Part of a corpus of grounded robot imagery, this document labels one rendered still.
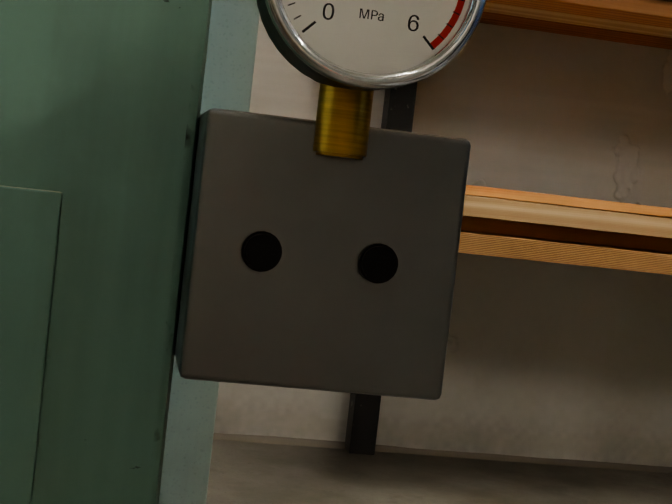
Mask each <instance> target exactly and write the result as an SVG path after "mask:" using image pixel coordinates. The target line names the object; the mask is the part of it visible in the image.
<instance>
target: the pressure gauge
mask: <svg viewBox="0 0 672 504"><path fill-rule="evenodd" d="M485 4H486V0H257V6H258V9H259V13H260V17H261V20H262V23H263V25H264V27H265V29H266V31H267V34H268V36H269V38H270V39H271V41H272V42H273V44H274V45H275V47H276V48H277V50H278V51H279V52H280V53H281V54H282V56H283V57H284V58H285V59H286V60H287V61H288V62H289V63H290V64H291V65H292V66H294V67H295V68H296V69H297V70H298V71H300V72H301V73H302V74H304V75H306V76H307V77H309V78H311V79H313V80H314V81H316V82H318V83H320V89H319V98H318V107H317V116H316V127H315V136H314V145H313V151H316V154H317V155H325V156H334V157H342V158H351V159H359V160H363V157H366V156H367V148H368V139H369V130H370V121H371V113H372V104H373V95H374V90H381V89H392V88H398V87H403V86H407V85H410V84H414V83H416V82H419V81H421V80H423V79H426V78H428V77H429V76H431V75H433V74H435V73H437V72H438V71H439V70H441V69H442V68H444V67H445V66H446V65H447V64H449V63H450V62H451V61H452V60H453V59H454V58H455V57H456V56H457V55H458V54H459V53H460V52H461V51H462V49H463V48H464V47H465V46H466V44H467V43H468V41H469V40H470V39H471V37H472V35H473V34H474V32H475V30H476V28H477V26H478V24H479V21H480V19H481V17H482V14H483V11H484V7H485Z"/></svg>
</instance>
